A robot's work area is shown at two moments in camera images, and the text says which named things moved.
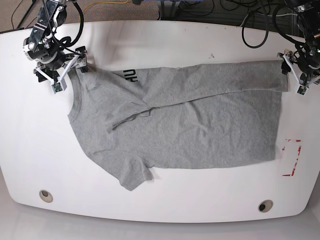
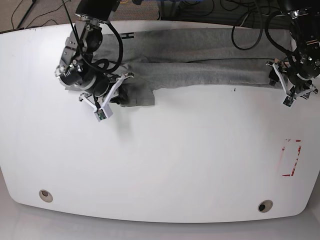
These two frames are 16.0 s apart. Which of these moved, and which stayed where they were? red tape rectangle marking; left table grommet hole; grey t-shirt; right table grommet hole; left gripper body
Moved: grey t-shirt; left gripper body
Stayed: red tape rectangle marking; left table grommet hole; right table grommet hole
